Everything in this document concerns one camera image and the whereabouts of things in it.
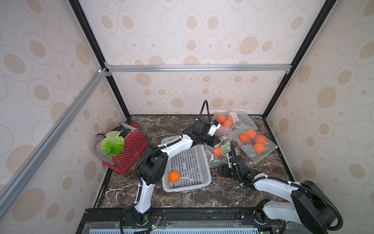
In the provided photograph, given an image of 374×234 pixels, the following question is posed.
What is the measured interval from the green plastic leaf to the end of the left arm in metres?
0.37

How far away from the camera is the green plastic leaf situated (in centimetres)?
78

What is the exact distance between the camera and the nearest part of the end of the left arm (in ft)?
2.27
